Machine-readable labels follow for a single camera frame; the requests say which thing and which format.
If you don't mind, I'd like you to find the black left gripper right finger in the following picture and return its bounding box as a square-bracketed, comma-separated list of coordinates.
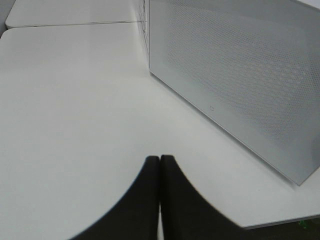
[160, 155, 250, 240]

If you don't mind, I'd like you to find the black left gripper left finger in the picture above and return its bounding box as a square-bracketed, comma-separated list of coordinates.
[73, 156, 160, 240]

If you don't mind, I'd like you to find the white microwave door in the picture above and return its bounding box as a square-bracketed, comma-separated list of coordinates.
[148, 0, 320, 185]

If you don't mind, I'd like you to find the white microwave oven body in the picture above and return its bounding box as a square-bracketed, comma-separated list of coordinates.
[136, 0, 150, 70]

